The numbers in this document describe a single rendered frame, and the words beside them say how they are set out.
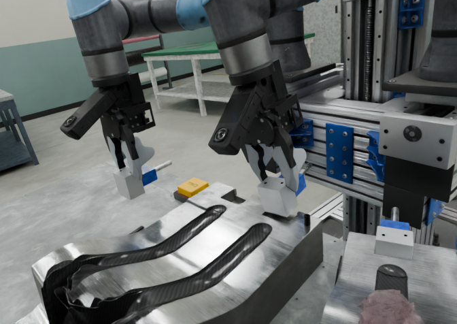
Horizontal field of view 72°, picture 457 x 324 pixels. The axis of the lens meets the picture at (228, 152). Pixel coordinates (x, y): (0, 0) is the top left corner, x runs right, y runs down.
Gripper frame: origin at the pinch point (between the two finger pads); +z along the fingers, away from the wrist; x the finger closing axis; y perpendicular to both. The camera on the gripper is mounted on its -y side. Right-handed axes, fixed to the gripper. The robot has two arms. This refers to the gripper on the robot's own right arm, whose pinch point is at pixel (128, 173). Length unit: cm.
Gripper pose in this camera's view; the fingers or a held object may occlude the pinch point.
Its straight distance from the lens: 70.5
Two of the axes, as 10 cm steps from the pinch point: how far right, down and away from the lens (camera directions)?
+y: 6.7, -3.8, 6.4
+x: -7.3, -1.7, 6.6
